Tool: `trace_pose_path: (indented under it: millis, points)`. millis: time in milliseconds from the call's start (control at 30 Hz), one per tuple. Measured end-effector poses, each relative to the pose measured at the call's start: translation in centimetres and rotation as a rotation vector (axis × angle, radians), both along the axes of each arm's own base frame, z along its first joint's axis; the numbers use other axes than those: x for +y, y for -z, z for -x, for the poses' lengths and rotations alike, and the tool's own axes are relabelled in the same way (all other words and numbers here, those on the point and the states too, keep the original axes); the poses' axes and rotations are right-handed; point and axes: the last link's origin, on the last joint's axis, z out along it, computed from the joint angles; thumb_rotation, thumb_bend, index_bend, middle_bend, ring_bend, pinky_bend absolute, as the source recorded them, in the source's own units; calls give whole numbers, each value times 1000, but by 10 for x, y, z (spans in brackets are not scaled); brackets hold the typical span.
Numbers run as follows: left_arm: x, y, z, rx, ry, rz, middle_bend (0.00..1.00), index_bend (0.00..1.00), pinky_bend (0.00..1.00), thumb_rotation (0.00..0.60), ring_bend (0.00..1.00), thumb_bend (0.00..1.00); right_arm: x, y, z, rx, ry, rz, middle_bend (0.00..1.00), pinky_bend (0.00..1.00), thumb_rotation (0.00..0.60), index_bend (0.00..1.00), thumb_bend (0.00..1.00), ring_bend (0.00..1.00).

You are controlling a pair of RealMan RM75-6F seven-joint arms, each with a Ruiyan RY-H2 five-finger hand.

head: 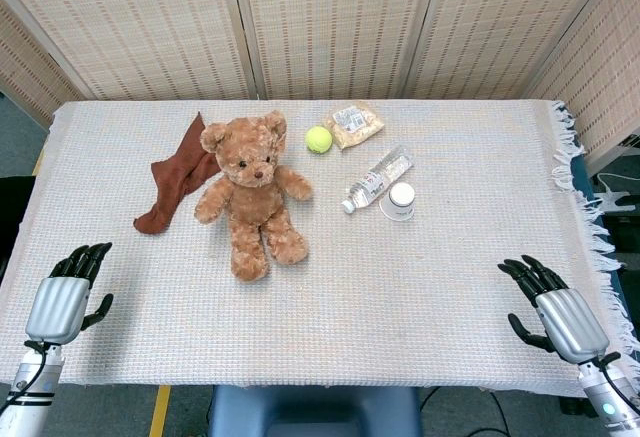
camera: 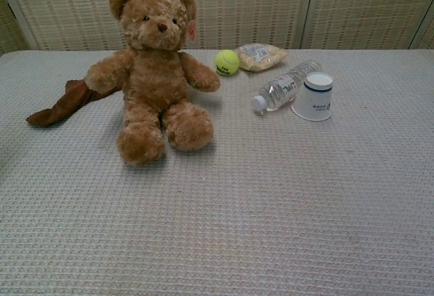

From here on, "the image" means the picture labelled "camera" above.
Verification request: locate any grey waffle-weave tablecloth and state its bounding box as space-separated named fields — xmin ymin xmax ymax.
xmin=0 ymin=49 xmax=434 ymax=296

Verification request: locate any dark brown cloth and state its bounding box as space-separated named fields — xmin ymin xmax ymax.
xmin=26 ymin=79 xmax=120 ymax=128

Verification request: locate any white paper cup blue rim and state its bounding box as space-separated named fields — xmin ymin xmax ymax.
xmin=291 ymin=71 xmax=334 ymax=122

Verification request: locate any clear plastic water bottle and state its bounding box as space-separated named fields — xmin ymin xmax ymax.
xmin=250 ymin=59 xmax=322 ymax=114

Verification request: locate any clear bag of snacks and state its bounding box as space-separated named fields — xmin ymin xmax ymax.
xmin=235 ymin=43 xmax=289 ymax=72

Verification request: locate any brown plush teddy bear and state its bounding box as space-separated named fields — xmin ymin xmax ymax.
xmin=83 ymin=0 xmax=222 ymax=166

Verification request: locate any yellow-green tennis ball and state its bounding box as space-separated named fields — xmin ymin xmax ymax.
xmin=214 ymin=49 xmax=241 ymax=77

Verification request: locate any woven bamboo folding screen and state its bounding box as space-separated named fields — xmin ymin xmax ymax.
xmin=0 ymin=0 xmax=434 ymax=56

